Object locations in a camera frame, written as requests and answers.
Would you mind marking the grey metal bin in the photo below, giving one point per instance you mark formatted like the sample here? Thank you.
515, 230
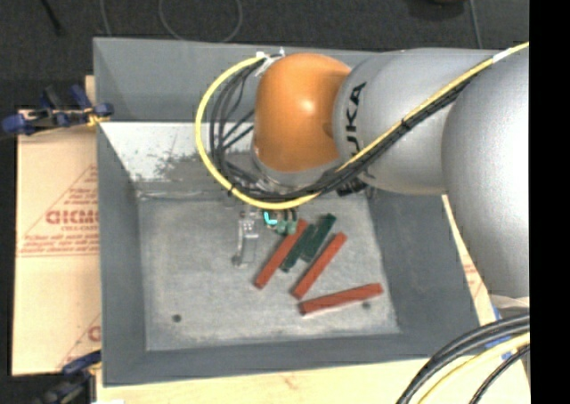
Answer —
200, 282

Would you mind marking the red-brown flat block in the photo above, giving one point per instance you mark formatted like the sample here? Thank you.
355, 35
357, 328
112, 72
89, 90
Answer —
340, 299
318, 265
278, 260

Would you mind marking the dark green flat block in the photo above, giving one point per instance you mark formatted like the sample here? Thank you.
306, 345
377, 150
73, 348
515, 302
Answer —
320, 235
297, 251

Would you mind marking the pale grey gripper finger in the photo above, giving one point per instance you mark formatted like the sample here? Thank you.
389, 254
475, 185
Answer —
252, 246
241, 242

